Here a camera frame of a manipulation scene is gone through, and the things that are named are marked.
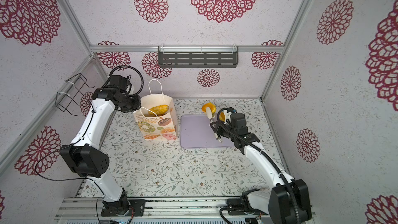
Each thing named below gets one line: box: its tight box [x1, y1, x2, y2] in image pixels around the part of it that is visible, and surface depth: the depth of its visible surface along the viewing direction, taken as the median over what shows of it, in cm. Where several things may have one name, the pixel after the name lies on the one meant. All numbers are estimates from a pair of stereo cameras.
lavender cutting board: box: [180, 114, 235, 149], surface depth 101 cm
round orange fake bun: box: [202, 102, 217, 114], surface depth 90 cm
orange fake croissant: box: [148, 104, 170, 116], surface depth 94 cm
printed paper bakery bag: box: [133, 78, 178, 141], surface depth 89 cm
